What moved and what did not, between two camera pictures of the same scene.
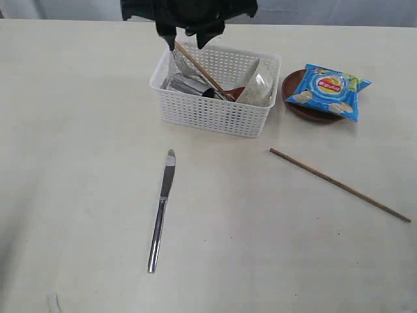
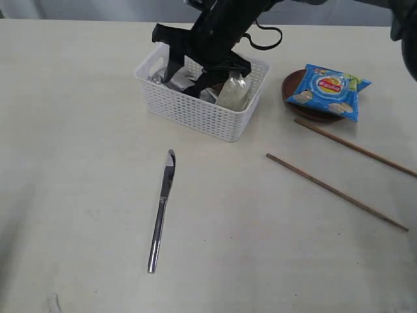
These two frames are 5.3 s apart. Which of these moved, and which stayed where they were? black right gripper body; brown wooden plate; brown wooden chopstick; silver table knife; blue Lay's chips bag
Moved: brown wooden chopstick; black right gripper body
Stayed: silver table knife; brown wooden plate; blue Lay's chips bag
